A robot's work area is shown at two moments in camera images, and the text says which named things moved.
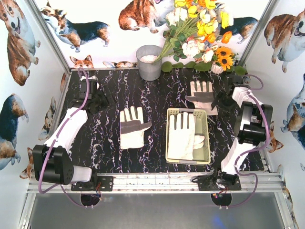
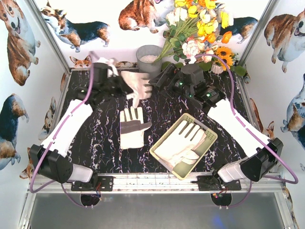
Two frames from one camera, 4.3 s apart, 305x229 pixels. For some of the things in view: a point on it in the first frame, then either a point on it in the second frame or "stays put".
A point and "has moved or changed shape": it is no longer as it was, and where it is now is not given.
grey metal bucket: x=149 y=70 stays put
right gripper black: x=220 y=97 -> x=165 y=78
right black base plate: x=218 y=182 stays put
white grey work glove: x=181 y=142 has moved or changed shape
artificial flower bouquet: x=195 y=28 stays put
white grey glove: x=132 y=130 stays put
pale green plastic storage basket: x=200 y=156 -> x=185 y=171
